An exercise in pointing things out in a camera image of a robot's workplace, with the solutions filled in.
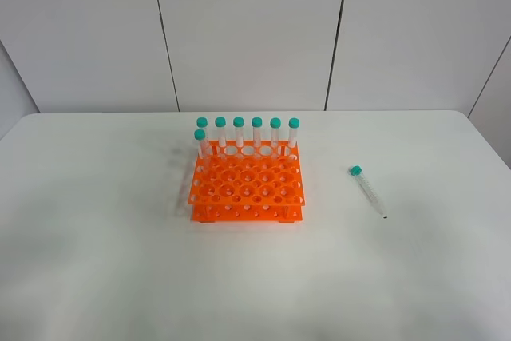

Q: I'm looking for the clear test tube green cap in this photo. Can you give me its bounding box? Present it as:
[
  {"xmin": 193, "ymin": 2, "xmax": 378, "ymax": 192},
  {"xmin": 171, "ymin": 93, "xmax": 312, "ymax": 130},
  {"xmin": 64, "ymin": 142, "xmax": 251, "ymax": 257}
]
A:
[{"xmin": 349, "ymin": 165, "xmax": 388, "ymax": 219}]

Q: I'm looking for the orange test tube rack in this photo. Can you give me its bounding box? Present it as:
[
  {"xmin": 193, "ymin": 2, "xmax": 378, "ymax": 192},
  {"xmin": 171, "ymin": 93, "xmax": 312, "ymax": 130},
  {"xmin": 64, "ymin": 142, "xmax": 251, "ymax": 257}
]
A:
[{"xmin": 188, "ymin": 140, "xmax": 305, "ymax": 223}]

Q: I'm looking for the back row tube far left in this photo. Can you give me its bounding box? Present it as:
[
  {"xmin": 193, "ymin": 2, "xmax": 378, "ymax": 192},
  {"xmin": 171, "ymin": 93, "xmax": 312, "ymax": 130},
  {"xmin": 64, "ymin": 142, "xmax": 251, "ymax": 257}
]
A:
[{"xmin": 196, "ymin": 117, "xmax": 209, "ymax": 141}]

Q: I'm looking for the back row tube far right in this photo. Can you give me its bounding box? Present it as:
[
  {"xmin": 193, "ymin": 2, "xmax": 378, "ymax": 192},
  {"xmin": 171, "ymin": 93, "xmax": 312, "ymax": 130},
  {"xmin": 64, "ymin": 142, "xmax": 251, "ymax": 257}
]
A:
[{"xmin": 287, "ymin": 117, "xmax": 300, "ymax": 148}]

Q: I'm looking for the second row tube left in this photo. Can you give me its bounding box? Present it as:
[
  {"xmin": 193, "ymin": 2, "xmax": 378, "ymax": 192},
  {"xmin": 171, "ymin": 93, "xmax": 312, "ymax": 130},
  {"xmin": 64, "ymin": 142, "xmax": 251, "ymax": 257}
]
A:
[{"xmin": 194, "ymin": 129, "xmax": 210, "ymax": 159}]

